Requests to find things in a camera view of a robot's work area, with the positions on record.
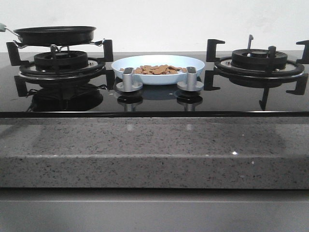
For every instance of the light blue plate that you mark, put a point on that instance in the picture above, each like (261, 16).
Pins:
(177, 61)

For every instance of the brown meat pieces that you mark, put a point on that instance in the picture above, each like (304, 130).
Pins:
(159, 70)

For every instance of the black frying pan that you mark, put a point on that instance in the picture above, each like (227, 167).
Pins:
(57, 35)

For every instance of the left silver stove knob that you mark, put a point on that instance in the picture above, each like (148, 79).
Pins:
(129, 84)

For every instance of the silver stove knob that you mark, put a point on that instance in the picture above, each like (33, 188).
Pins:
(129, 84)
(190, 84)

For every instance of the right silver stove knob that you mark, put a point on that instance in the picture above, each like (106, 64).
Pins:
(190, 84)

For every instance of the left black pan support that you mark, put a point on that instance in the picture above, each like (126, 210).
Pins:
(58, 78)

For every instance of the black pan support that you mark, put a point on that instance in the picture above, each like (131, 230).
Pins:
(294, 71)
(58, 78)

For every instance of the black glass gas hob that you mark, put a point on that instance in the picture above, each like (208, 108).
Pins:
(221, 96)

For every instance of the left black gas burner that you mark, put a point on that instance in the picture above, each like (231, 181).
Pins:
(66, 60)

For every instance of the black gas burner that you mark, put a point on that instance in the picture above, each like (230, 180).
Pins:
(66, 60)
(257, 59)

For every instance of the right black gas burner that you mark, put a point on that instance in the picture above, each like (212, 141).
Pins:
(257, 59)

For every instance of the right black pan support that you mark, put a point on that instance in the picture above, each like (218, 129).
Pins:
(294, 71)

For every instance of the grey cabinet front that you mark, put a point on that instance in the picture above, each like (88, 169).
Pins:
(153, 210)

